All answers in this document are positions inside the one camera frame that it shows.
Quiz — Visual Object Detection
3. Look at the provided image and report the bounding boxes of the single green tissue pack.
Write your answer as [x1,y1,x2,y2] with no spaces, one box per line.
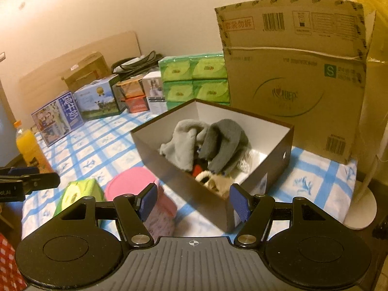
[55,179,105,219]

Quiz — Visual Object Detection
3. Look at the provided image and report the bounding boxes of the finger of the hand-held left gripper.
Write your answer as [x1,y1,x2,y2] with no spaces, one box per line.
[14,172,60,193]
[0,166,40,177]

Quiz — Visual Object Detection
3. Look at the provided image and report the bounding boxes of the black bag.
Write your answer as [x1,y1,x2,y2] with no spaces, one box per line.
[111,51,164,78]

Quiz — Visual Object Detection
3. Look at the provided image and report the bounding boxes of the blue checked bed sheet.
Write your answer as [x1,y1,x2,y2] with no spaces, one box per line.
[21,106,358,243]

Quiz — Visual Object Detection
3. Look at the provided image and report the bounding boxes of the red checked cloth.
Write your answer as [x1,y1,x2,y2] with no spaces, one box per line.
[0,233,28,291]

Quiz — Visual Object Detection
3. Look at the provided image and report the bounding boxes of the blue milk carton box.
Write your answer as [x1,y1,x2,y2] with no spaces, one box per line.
[31,91,84,147]

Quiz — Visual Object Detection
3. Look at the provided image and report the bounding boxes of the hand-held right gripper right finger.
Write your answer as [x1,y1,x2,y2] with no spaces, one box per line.
[229,184,337,247]

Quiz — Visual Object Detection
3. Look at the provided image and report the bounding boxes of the stack of green tissue packets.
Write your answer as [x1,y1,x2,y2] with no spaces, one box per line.
[158,52,231,110]

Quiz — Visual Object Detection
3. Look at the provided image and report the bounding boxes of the dark grey cloth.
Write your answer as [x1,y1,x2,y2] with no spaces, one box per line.
[198,119,250,173]

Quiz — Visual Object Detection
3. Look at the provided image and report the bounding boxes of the light grey cloth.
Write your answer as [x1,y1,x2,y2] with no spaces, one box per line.
[159,119,210,172]

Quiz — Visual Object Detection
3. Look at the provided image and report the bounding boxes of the cream scrunchie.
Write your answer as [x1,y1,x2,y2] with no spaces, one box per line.
[195,171,215,184]

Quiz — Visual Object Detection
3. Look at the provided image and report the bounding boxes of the large cardboard box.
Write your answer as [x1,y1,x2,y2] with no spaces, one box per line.
[215,0,376,165]

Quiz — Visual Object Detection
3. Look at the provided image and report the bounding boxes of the small brown cardboard box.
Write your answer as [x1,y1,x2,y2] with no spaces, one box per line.
[61,52,111,93]

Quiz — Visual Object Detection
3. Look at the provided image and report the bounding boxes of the beige sock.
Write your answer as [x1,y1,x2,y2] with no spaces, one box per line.
[206,176,231,200]

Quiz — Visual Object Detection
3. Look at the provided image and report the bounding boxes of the wooden headboard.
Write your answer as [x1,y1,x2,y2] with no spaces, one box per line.
[18,30,143,97]

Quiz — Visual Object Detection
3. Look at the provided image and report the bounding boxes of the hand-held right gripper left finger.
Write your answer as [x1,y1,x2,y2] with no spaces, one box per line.
[55,183,158,247]

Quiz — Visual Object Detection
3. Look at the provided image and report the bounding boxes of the brown shoe box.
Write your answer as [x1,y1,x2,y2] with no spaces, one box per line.
[130,98,294,234]

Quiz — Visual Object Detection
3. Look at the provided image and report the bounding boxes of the pink cartoon cup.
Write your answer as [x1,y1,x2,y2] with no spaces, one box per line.
[105,167,178,237]

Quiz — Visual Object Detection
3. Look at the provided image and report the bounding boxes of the orange black gift box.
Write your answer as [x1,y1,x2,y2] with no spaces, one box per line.
[117,79,144,99]
[123,95,150,114]

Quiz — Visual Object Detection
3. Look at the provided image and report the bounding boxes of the cow print milk box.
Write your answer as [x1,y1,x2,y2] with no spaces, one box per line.
[73,74,126,120]

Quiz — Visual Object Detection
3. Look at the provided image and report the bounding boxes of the orange juice bottle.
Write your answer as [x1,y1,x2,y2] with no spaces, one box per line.
[14,121,53,173]

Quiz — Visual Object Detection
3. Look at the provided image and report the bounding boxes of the white product box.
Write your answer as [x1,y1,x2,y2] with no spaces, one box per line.
[142,71,167,115]

